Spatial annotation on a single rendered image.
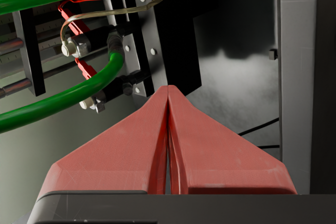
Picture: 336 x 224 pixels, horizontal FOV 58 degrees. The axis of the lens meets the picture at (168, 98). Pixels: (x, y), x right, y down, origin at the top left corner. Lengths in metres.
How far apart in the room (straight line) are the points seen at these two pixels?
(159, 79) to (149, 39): 0.07
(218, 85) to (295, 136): 0.24
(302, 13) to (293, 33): 0.02
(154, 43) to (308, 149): 0.26
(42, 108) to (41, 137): 0.51
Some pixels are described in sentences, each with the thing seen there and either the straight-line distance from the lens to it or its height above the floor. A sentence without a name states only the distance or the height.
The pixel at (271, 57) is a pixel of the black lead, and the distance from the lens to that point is 0.52.
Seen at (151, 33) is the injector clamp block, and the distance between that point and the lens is 0.46.
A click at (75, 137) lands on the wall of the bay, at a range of 0.80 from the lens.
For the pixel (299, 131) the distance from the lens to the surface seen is 0.42.
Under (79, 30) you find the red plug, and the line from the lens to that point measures 0.45.
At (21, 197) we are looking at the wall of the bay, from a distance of 0.80.
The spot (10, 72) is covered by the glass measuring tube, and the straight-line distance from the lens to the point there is 0.69.
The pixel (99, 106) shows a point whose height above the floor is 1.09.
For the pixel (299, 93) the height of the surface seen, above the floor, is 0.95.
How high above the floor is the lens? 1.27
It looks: 36 degrees down
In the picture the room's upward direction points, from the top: 121 degrees counter-clockwise
